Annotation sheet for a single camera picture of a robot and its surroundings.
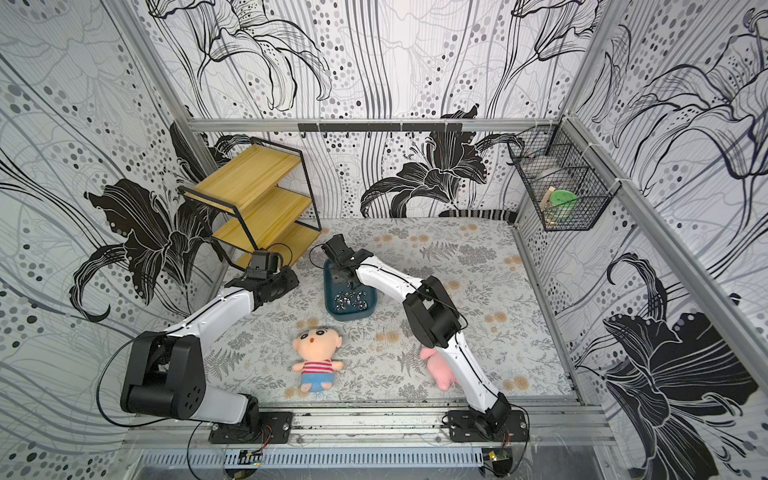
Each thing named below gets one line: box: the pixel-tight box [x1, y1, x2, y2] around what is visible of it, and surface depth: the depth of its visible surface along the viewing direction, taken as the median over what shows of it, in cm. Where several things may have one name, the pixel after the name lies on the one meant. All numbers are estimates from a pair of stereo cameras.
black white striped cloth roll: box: [438, 210, 518, 222], surface depth 121 cm
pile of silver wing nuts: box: [334, 282, 368, 311], surface depth 97 cm
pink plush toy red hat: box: [419, 347, 456, 391], surface depth 77 cm
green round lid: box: [550, 189, 577, 207], surface depth 80 cm
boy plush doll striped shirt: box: [285, 317, 344, 398], surface depth 80 cm
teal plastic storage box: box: [324, 259, 378, 321], surface depth 97 cm
